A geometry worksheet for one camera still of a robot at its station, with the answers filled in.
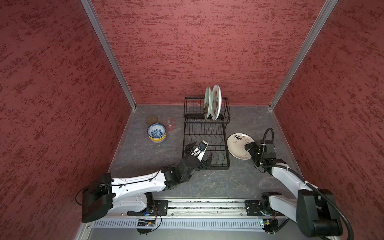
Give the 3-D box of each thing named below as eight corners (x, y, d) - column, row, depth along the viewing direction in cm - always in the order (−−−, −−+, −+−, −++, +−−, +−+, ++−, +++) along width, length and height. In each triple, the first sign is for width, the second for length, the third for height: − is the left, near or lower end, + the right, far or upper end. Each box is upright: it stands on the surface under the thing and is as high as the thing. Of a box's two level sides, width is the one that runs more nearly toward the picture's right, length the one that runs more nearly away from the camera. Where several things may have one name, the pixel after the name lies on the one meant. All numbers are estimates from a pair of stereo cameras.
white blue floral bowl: (149, 141, 101) (146, 133, 94) (152, 130, 106) (148, 123, 99) (166, 141, 101) (164, 133, 94) (167, 131, 106) (165, 123, 99)
